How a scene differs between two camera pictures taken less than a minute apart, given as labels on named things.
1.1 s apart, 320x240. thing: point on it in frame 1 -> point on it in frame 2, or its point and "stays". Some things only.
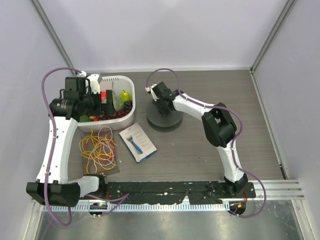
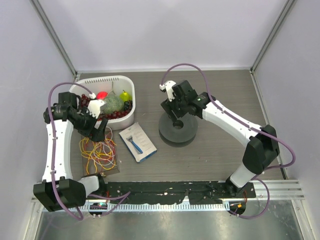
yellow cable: [100, 151] stays
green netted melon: [118, 105] stays
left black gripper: [105, 109] -> [97, 134]
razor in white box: [137, 142] stays
